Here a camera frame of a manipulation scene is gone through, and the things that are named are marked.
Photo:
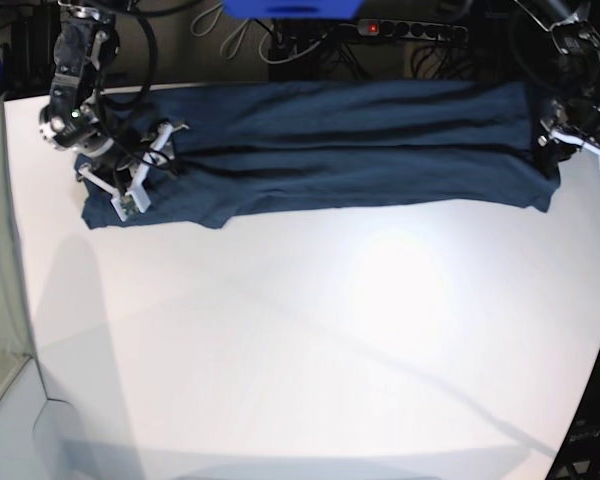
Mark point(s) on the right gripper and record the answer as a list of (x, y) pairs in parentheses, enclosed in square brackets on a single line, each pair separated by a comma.
[(116, 169)]

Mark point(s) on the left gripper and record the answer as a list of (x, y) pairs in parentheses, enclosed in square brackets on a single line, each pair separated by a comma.
[(559, 131)]

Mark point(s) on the dark blue t-shirt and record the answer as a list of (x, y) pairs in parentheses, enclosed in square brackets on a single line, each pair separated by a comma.
[(295, 146)]

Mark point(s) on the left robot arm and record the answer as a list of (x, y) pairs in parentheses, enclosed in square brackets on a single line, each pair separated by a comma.
[(573, 122)]

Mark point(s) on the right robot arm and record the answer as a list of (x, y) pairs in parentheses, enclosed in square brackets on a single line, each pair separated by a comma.
[(81, 118)]

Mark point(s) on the blue box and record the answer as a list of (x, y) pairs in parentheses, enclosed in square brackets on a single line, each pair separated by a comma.
[(292, 9)]

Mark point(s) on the black power strip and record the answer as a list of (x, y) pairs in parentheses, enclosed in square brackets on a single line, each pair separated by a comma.
[(412, 30)]

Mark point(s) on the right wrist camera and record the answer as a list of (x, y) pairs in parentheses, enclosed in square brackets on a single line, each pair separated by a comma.
[(133, 202)]

